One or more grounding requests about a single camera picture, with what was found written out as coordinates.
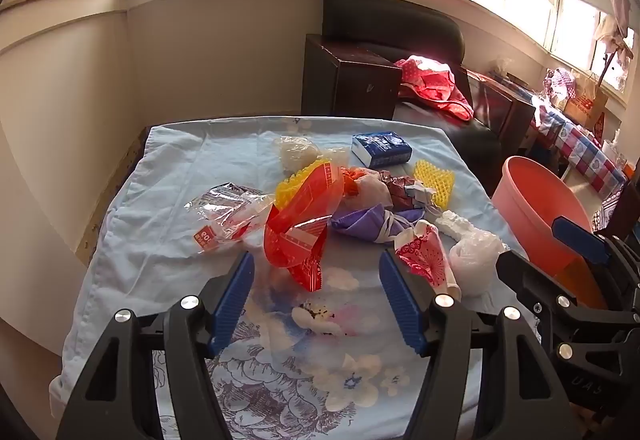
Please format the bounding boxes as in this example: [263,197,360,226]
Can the red dotted cloth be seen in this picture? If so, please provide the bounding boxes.
[393,54,475,122]

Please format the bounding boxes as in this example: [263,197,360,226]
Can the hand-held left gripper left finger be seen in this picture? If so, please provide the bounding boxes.
[55,251,256,440]

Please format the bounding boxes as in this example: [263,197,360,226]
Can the clear plastic bag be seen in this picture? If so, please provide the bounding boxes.
[448,230,508,298]

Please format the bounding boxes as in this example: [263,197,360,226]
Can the yellow foam net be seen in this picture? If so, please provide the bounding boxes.
[413,159,457,211]
[274,160,331,210]

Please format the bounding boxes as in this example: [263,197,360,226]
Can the pink plastic bucket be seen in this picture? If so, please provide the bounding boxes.
[491,156,608,311]

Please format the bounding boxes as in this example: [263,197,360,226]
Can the light blue floral cloth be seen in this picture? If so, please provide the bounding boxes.
[48,116,543,440]

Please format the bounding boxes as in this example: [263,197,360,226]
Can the purple face mask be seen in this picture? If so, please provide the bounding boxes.
[331,204,426,246]

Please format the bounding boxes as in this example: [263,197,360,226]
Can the coat stand with clothes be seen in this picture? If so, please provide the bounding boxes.
[592,0,636,91]

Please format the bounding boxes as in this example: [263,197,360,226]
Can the dark wooden side cabinet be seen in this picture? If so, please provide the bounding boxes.
[301,34,403,120]
[462,67,537,156]

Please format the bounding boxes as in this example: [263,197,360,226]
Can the white foam piece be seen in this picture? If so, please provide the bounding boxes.
[435,210,481,243]

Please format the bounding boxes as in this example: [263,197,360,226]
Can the blue tissue packet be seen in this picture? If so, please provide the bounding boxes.
[351,132,413,169]

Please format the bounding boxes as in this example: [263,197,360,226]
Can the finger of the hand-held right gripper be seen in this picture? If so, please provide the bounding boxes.
[551,216,640,283]
[495,249,606,371]

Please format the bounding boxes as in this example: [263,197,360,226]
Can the pink gingham cloth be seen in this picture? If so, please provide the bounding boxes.
[544,67,578,103]

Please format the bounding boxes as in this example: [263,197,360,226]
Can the white bag back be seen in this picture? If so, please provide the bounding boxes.
[274,136,321,173]

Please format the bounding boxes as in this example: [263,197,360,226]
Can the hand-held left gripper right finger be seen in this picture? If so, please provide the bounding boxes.
[378,250,586,440]

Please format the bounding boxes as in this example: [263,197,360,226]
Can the maroon foil wrapper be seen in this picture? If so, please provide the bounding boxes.
[378,170,436,211]

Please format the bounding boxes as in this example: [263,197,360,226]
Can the brown paper bag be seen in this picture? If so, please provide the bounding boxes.
[564,85,608,128]

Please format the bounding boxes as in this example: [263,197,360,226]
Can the clear plastic wrapper red label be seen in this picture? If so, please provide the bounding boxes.
[184,184,275,253]

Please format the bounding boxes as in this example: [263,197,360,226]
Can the table with checkered cloth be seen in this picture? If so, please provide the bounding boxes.
[532,90,628,193]

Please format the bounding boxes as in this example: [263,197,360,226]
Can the orange white plastic bag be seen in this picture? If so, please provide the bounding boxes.
[342,166,396,213]

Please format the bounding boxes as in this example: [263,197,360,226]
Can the black leather armchair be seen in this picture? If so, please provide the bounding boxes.
[320,0,501,161]

